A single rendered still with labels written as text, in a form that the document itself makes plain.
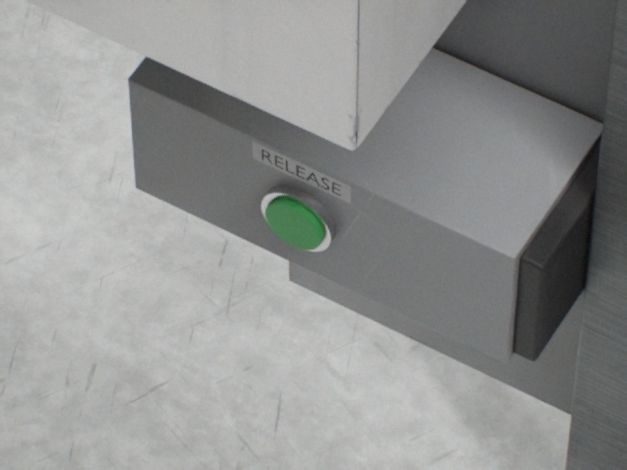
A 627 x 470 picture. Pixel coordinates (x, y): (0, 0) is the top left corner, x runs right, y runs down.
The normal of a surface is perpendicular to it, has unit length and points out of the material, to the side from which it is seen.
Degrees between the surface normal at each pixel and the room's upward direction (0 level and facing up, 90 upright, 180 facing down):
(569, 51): 90
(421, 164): 0
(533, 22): 90
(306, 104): 90
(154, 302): 0
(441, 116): 0
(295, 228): 90
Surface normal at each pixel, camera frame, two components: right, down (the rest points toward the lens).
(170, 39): -0.51, 0.69
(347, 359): 0.00, -0.60
